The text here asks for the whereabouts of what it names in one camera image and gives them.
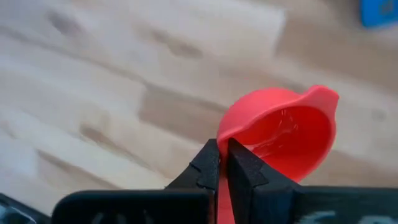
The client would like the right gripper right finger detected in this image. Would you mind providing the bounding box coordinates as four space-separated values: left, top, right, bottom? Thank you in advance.
226 138 398 224

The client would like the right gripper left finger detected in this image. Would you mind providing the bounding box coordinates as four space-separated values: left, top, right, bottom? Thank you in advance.
51 139 220 224

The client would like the red measuring cup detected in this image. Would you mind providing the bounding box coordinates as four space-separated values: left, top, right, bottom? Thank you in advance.
216 84 340 224

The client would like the blue measuring cup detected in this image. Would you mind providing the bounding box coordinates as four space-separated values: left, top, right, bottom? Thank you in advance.
359 0 398 29

